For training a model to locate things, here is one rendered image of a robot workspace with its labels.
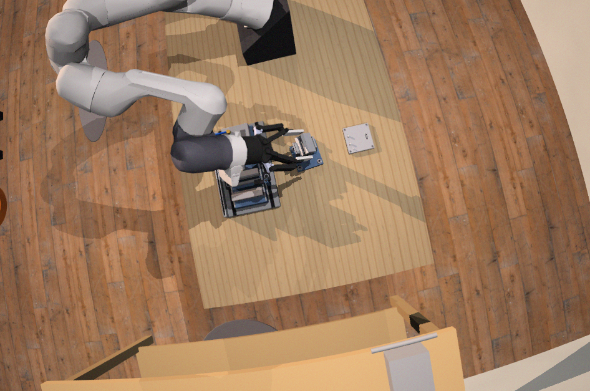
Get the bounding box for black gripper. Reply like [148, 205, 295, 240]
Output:
[242, 123, 313, 174]

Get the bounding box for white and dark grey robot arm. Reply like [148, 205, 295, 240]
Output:
[45, 0, 273, 187]

